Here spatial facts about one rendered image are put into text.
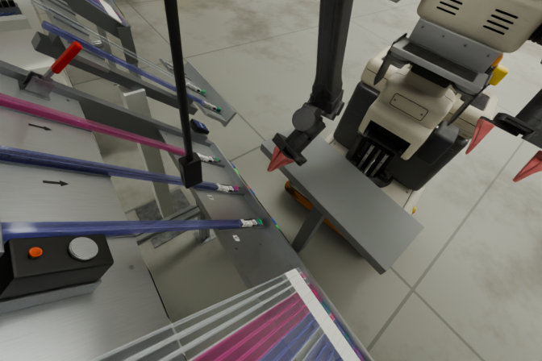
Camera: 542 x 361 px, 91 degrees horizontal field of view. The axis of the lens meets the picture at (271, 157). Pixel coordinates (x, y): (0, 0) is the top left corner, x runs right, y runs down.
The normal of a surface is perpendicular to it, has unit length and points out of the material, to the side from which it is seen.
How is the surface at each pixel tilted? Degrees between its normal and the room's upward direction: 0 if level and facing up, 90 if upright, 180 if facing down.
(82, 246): 45
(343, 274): 0
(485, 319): 0
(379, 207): 0
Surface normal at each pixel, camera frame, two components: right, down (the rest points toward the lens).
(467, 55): -0.64, 0.52
